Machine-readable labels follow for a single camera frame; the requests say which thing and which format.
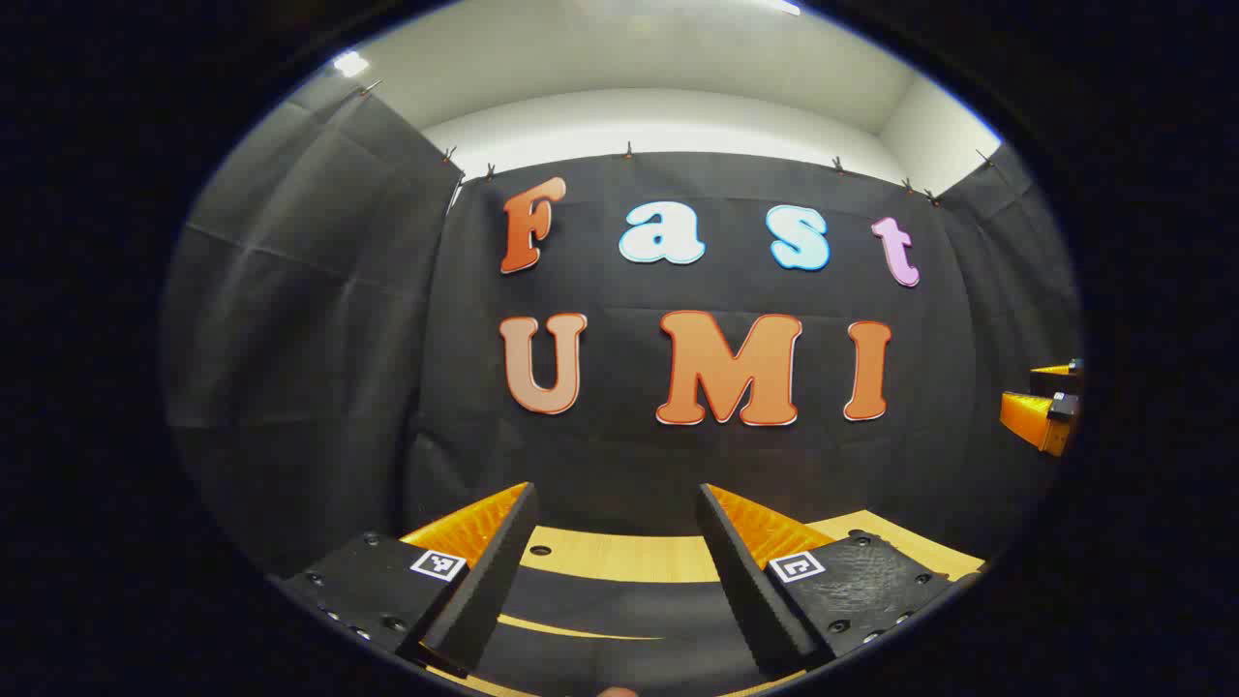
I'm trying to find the dark jeans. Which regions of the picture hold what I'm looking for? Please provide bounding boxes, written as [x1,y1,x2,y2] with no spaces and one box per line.
[471,564,775,696]

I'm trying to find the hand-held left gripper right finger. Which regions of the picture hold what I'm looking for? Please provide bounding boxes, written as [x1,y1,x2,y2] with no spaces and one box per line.
[695,483,981,679]

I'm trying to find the black backdrop cloth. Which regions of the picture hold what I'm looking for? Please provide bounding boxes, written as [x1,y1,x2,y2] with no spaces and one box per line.
[160,76,1085,582]

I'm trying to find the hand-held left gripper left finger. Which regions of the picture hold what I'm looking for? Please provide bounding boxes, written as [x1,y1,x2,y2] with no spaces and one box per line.
[276,481,540,679]

